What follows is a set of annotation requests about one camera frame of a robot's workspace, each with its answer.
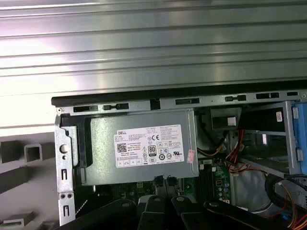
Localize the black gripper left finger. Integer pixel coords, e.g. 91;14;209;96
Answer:
54;175;166;230

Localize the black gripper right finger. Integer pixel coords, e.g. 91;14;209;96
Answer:
166;175;292;230

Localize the orange disk power wire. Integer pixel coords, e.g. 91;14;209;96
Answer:
280;184;307;230

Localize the green motherboard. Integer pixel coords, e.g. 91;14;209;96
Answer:
95;162;237;210

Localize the grey power supply unit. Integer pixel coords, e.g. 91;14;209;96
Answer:
81;107;200;186

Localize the black open PC case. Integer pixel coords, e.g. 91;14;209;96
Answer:
51;80;307;230

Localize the grey parts rack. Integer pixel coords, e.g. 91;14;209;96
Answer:
0;131;60;230

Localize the metal drive cage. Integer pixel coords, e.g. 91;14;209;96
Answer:
239;100;307;179

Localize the blue drive cage latch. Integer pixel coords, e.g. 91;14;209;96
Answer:
291;102;307;175

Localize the yellow black wire bundle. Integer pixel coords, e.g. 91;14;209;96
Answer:
196;138;228;159

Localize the orange red wire bundle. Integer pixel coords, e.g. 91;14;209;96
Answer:
226;129;267;178

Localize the black cable loop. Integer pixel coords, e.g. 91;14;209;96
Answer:
264;173;307;218

